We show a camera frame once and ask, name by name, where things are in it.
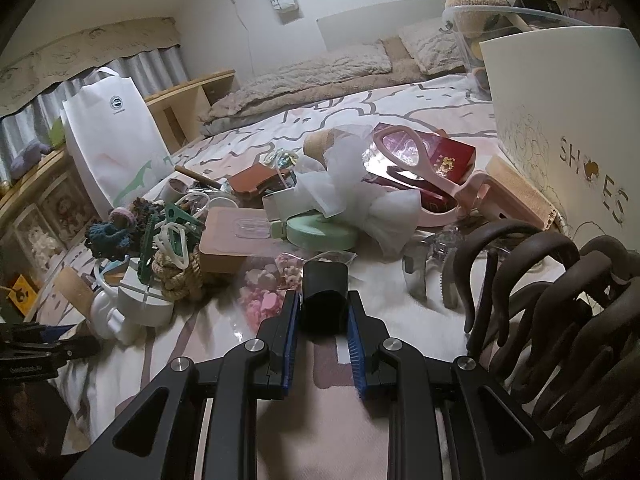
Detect red packet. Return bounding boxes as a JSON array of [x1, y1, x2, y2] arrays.
[[362, 130, 475, 214]]

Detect white round device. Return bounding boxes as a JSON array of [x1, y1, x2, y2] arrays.
[[89, 258, 175, 346]]

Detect grey window curtain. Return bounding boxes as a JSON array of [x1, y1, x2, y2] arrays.
[[0, 43, 190, 187]]

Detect clear plastic storage bin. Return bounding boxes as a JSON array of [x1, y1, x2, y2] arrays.
[[442, 4, 587, 100]]

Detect beige pillow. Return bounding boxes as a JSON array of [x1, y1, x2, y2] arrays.
[[200, 40, 392, 125], [398, 18, 464, 77]]

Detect dark blue crochet scrunchie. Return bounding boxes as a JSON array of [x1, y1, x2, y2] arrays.
[[85, 198, 163, 261]]

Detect beige rope knot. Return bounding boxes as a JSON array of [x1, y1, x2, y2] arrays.
[[152, 249, 204, 301]]

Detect pink soap box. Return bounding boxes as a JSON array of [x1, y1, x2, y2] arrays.
[[198, 207, 297, 274]]

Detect purple plush toy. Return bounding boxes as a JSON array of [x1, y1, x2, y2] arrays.
[[10, 139, 52, 181]]

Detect clear hair claw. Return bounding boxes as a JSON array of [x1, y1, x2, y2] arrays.
[[401, 226, 471, 311]]

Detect cartoon bear bedspread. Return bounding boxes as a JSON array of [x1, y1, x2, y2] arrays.
[[44, 171, 574, 479]]

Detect right beige pillow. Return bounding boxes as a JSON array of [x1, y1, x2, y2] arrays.
[[398, 18, 464, 77]]

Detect small black clip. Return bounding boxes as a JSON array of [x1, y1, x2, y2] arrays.
[[299, 260, 348, 339]]

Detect large brown hair claw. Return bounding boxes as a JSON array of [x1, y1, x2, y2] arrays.
[[440, 220, 639, 477]]

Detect wooden comb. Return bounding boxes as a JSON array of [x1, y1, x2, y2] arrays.
[[486, 155, 558, 230]]

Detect pink plastic scissors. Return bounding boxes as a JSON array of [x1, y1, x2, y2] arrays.
[[371, 124, 495, 228]]

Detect white storage box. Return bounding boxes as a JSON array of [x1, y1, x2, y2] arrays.
[[480, 26, 639, 249]]

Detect wooden bedside shelf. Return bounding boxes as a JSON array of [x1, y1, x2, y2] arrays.
[[1, 79, 210, 287]]

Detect white mesh bath pouf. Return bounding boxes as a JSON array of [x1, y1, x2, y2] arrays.
[[294, 131, 421, 258]]

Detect cork roll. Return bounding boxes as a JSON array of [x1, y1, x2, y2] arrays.
[[303, 128, 347, 164]]

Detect white tote bag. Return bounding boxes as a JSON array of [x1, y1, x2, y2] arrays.
[[61, 66, 174, 220]]

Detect left beige pillow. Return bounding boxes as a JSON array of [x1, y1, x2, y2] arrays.
[[200, 40, 392, 125]]

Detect mint green round case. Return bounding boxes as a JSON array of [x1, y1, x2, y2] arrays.
[[270, 212, 358, 252]]

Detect green clothes pegs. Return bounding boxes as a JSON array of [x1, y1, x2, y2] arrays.
[[138, 204, 205, 285]]

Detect brown leather pouch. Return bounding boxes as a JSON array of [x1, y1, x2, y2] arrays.
[[229, 162, 291, 198]]

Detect bag of pink beads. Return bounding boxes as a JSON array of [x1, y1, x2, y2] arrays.
[[234, 252, 304, 333]]

